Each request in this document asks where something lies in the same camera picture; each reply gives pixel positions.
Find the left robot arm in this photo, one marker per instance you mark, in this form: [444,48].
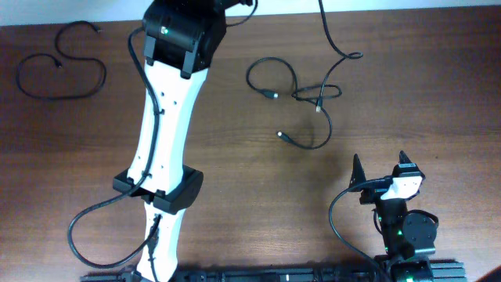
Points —
[181,38]

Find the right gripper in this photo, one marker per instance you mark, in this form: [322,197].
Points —
[373,192]

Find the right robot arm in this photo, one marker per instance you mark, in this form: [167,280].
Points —
[408,235]

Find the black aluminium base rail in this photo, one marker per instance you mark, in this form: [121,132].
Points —
[434,271]

